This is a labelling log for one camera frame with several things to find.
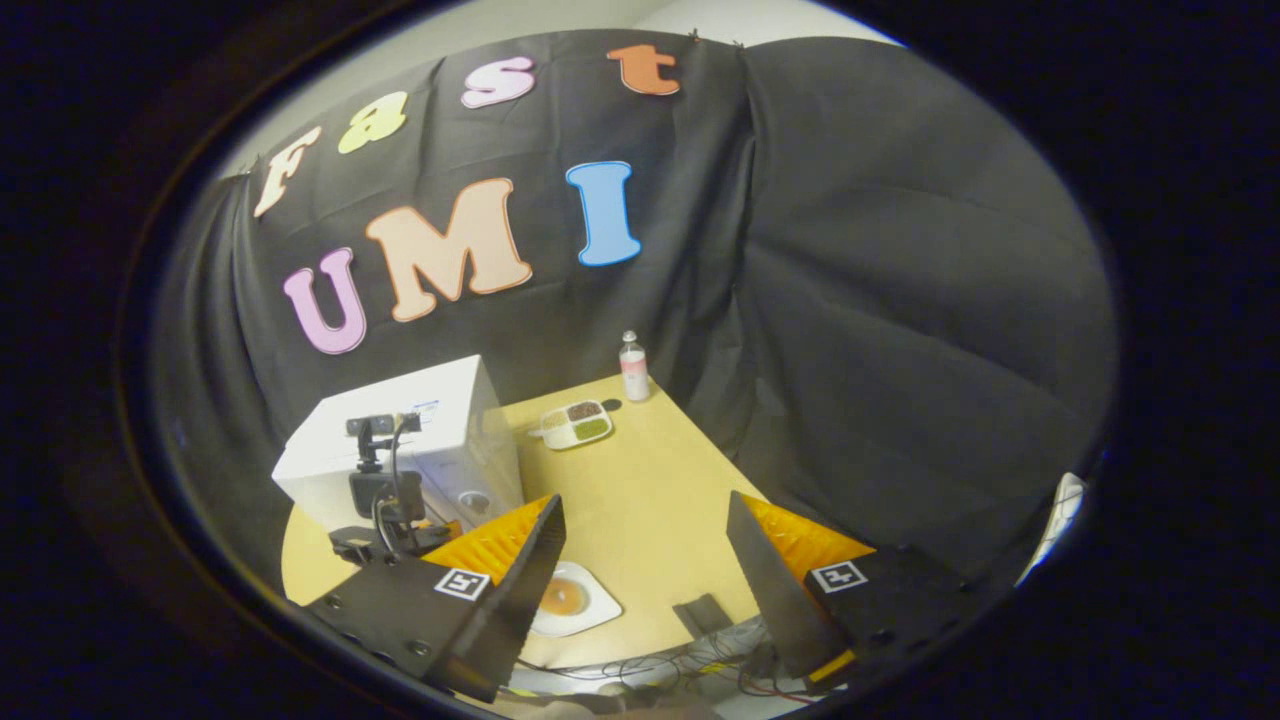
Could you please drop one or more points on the white microwave oven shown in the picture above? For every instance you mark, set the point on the white microwave oven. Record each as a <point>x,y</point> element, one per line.
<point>455,400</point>

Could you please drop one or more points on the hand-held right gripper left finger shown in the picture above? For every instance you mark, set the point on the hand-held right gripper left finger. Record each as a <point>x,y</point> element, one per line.
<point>525,590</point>

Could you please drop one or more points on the white square plate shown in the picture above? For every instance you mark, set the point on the white square plate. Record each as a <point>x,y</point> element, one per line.
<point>595,610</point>

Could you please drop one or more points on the small black flat block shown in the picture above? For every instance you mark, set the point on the small black flat block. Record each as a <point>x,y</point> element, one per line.
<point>703,615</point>

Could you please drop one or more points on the white divided grain tray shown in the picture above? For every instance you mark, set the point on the white divided grain tray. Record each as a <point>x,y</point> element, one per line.
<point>570,428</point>

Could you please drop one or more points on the black backdrop cloth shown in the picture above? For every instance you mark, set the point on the black backdrop cloth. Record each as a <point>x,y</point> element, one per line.
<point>900,300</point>

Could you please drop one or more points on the clear bottle with pink label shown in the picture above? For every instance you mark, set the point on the clear bottle with pink label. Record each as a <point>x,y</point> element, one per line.
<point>634,370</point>

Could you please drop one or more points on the round brown bread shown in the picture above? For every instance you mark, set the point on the round brown bread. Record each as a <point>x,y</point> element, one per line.
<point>563,598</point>

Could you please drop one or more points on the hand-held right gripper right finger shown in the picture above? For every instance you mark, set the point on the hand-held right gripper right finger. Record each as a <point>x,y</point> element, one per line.
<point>770,590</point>

